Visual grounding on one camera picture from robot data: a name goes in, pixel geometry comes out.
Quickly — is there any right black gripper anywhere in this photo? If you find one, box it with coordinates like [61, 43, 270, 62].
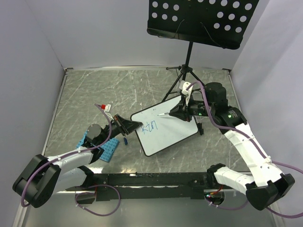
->
[169, 93, 214, 122]

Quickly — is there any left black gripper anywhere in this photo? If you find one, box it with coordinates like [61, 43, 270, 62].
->
[98, 113, 143, 146]

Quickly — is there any white board with black frame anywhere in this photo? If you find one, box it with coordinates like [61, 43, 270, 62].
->
[130, 96, 198, 157]

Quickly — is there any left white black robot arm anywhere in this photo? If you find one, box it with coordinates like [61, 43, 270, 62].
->
[12, 114, 143, 208]

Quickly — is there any black whiteboard easel stand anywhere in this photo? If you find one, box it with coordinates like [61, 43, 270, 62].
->
[195, 117, 204, 136]

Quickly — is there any blue studded building plate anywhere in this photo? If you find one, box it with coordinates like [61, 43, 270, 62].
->
[76, 131, 119, 163]

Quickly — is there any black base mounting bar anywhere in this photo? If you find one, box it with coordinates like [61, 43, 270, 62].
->
[65, 172, 235, 201]

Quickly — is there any black perforated music stand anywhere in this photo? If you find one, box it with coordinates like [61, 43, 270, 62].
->
[146, 0, 260, 102]

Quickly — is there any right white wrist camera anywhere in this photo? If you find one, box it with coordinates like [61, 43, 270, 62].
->
[179, 80, 193, 106]

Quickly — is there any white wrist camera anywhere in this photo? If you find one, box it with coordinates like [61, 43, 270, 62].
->
[100, 104, 113, 119]
[179, 80, 193, 106]

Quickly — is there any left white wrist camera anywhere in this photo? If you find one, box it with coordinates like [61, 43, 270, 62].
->
[100, 104, 113, 119]

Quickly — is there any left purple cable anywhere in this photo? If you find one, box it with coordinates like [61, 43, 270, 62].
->
[20, 103, 122, 216]

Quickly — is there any purple cable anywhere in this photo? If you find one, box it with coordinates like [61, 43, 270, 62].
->
[20, 103, 122, 216]
[184, 81, 303, 219]

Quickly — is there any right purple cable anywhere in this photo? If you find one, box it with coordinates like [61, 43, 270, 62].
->
[184, 81, 303, 219]

